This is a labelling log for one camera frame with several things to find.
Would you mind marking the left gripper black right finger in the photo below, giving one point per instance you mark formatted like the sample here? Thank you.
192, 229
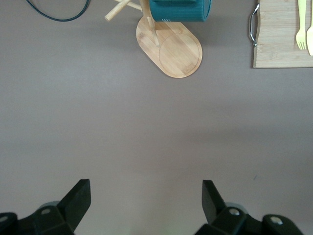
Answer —
227, 222

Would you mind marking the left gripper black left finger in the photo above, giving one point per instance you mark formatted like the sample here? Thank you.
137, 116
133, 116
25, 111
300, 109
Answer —
61, 220

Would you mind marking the wooden mug tree stand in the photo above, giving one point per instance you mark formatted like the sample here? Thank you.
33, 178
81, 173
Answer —
178, 54

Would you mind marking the bamboo cutting board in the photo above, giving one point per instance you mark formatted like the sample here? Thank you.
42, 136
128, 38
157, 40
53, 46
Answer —
276, 29

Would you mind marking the yellow plastic knife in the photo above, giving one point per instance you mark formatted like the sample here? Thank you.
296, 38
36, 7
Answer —
310, 39

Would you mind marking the yellow plastic fork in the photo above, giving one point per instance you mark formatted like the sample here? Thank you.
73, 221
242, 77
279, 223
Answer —
301, 14

